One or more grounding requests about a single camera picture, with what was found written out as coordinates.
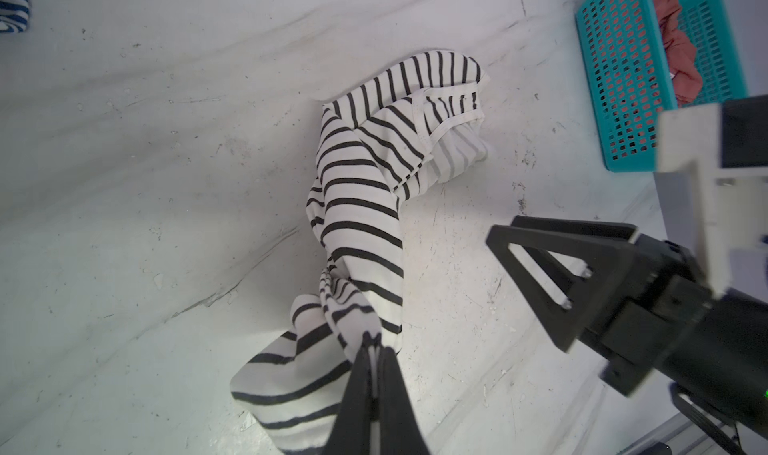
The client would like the dusty red tank top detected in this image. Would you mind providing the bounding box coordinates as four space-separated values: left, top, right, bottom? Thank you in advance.
652 0 703 105

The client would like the aluminium mounting rail frame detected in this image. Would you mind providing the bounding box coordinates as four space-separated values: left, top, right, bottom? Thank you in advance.
619 414 767 455

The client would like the blue white striped folded top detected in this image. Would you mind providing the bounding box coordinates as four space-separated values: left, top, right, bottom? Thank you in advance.
0 0 30 34

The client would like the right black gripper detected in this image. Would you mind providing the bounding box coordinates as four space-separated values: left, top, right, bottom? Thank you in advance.
486 216 714 396

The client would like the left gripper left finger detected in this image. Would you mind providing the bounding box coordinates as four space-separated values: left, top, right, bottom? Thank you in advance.
322 347 373 455

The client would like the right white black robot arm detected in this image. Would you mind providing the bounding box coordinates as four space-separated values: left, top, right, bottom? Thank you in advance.
486 216 767 454

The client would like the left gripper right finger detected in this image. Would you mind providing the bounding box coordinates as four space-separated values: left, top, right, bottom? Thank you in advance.
376 347 430 455

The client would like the black white striped tank top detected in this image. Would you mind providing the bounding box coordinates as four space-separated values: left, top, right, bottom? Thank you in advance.
230 50 488 454

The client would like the teal plastic basket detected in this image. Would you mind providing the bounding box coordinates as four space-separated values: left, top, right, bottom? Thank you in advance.
575 0 748 173

